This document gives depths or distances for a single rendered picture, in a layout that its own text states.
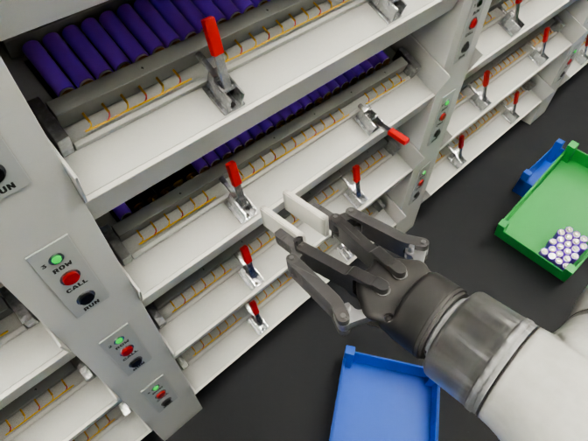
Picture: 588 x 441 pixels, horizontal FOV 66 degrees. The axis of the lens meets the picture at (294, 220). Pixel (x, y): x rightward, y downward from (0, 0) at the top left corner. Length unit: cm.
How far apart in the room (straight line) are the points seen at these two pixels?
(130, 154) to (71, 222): 8
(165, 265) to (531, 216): 101
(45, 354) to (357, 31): 54
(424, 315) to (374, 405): 65
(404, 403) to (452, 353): 67
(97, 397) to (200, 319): 19
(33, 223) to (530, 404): 42
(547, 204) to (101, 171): 116
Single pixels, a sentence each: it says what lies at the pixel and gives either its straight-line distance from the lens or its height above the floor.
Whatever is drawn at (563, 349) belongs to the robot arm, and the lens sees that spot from 40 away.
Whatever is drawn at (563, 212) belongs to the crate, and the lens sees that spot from 139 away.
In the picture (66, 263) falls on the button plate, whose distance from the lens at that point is 50.
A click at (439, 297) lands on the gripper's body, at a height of 65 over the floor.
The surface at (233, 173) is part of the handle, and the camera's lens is 60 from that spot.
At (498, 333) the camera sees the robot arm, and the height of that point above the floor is 67.
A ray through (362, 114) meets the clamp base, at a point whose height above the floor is 51.
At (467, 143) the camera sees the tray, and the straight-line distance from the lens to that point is 138.
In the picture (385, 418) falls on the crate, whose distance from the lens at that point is 104.
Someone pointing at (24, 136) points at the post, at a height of 77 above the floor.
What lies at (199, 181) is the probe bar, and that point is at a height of 54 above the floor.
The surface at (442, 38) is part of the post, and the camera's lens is 84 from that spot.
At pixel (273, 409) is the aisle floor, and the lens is 103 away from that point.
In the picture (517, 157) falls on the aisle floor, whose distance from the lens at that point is 157.
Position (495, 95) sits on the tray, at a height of 30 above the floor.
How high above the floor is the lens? 100
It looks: 53 degrees down
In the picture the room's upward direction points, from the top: straight up
